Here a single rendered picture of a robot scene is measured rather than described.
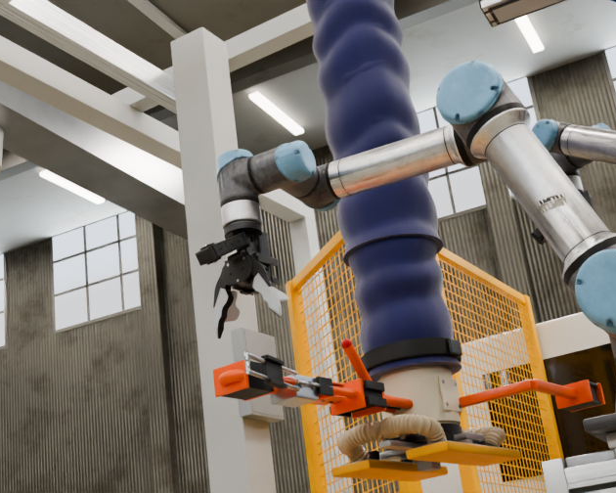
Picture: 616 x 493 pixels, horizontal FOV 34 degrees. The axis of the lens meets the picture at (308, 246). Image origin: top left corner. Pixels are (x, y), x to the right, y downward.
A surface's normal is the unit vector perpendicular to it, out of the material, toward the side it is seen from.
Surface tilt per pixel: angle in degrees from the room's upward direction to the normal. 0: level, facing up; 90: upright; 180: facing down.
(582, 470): 90
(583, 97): 90
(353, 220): 101
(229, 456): 90
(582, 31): 180
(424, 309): 76
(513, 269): 90
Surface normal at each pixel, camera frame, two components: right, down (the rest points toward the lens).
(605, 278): -0.42, -0.15
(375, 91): 0.07, -0.36
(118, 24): 0.12, 0.93
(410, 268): 0.18, -0.69
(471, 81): -0.53, -0.36
